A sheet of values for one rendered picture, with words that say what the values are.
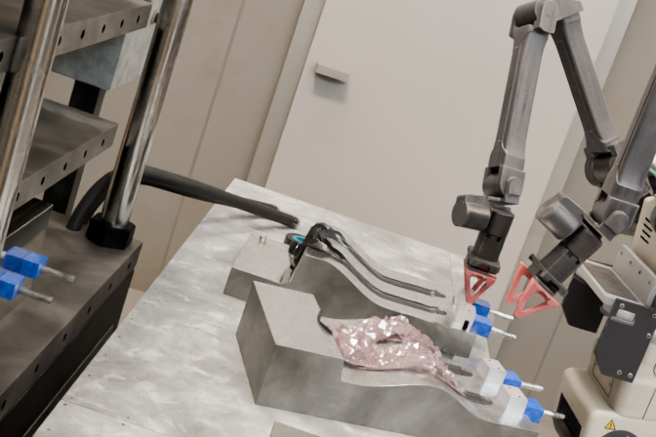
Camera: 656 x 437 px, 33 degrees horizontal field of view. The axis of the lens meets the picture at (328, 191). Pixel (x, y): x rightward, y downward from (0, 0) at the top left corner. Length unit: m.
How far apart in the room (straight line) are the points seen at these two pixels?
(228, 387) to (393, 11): 2.35
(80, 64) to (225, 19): 1.67
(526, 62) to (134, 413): 1.15
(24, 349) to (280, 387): 0.41
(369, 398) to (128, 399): 0.40
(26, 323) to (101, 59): 0.69
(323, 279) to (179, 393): 0.51
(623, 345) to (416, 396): 0.57
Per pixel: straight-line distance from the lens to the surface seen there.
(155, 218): 4.15
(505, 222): 2.27
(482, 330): 2.23
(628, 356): 2.28
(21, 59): 1.48
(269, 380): 1.77
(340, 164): 4.03
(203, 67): 4.00
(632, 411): 2.35
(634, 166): 2.03
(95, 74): 2.35
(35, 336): 1.84
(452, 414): 1.88
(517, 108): 2.32
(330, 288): 2.15
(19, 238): 1.78
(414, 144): 4.03
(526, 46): 2.35
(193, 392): 1.76
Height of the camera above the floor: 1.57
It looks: 14 degrees down
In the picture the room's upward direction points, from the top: 19 degrees clockwise
